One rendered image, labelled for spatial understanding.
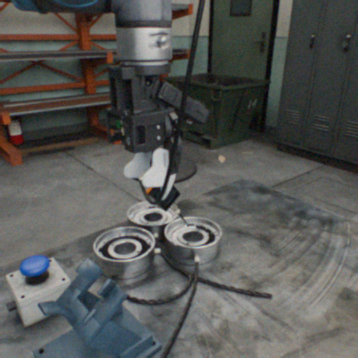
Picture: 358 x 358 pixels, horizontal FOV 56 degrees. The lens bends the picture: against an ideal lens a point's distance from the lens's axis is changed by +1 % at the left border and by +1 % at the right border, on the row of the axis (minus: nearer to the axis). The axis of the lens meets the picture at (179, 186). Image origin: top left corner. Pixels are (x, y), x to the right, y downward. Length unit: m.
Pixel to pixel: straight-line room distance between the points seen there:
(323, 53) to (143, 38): 3.05
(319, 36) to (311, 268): 2.98
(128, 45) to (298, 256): 0.46
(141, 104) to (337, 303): 0.41
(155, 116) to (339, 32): 2.99
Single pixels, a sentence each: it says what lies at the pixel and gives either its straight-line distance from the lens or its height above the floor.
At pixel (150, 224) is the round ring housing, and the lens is 0.64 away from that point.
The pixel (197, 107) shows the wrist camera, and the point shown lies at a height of 1.07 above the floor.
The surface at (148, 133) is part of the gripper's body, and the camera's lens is 0.48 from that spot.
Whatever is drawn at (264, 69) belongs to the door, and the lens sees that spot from 4.42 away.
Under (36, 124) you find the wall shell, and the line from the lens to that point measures 4.42.
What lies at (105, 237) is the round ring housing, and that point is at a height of 0.83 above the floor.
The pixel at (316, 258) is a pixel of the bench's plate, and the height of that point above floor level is 0.80.
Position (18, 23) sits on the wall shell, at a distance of 4.33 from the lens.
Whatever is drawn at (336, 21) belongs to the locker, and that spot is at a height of 1.25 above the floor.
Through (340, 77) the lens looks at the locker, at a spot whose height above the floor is 0.81.
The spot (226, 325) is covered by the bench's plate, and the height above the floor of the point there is 0.80.
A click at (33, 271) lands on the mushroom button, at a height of 0.87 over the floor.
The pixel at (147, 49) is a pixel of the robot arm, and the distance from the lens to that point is 0.47.
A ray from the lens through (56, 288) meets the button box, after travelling 0.53.
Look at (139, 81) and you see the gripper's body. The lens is 0.48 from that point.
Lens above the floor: 1.17
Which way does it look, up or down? 25 degrees down
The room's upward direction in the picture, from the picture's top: straight up
